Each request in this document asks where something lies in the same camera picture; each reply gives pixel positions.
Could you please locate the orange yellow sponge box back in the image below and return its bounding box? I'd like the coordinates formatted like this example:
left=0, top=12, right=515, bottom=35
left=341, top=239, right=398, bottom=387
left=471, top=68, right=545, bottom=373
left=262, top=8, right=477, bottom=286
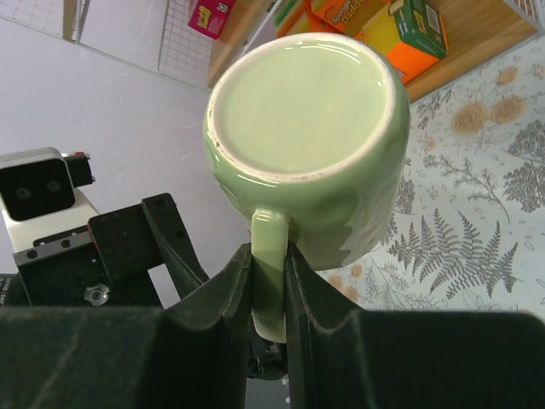
left=273, top=0, right=324, bottom=37

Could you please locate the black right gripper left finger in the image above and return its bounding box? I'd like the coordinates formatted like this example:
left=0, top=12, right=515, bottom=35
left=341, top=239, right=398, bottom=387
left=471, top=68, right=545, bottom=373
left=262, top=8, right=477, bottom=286
left=1, top=245, right=251, bottom=408

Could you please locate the orange green sponge box front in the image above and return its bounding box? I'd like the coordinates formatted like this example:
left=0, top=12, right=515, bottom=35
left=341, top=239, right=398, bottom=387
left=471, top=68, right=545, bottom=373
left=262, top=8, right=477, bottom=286
left=355, top=1, right=449, bottom=84

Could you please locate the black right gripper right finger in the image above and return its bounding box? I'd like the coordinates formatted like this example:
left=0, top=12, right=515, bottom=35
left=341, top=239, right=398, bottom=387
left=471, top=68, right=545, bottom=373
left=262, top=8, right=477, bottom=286
left=285, top=247, right=544, bottom=408

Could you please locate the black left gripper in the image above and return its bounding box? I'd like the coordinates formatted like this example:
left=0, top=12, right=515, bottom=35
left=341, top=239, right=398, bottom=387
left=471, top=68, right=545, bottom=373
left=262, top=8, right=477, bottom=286
left=12, top=193, right=209, bottom=307

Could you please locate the white wire wooden shelf rack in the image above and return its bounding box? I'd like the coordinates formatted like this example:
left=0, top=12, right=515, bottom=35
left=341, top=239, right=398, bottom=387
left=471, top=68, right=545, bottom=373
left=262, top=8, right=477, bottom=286
left=1, top=1, right=544, bottom=101

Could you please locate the pink orange sponge box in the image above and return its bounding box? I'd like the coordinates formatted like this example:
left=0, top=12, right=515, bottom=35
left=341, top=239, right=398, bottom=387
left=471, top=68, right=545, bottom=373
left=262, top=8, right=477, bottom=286
left=188, top=0, right=236, bottom=40

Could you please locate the orange sponge box middle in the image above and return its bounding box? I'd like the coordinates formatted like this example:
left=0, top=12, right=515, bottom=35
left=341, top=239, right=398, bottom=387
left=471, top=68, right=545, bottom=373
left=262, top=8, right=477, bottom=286
left=310, top=0, right=390, bottom=37

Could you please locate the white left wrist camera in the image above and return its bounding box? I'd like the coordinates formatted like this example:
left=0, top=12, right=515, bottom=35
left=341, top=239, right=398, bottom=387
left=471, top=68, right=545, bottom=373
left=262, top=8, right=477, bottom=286
left=1, top=147, right=99, bottom=253

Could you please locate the floral tablecloth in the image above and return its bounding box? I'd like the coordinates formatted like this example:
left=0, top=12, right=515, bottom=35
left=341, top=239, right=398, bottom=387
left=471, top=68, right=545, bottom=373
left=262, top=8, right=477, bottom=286
left=324, top=37, right=544, bottom=316

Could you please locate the light green mug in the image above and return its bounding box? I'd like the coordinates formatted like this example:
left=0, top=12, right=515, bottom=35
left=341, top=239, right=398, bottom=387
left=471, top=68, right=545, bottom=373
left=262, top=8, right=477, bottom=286
left=203, top=32, right=410, bottom=343

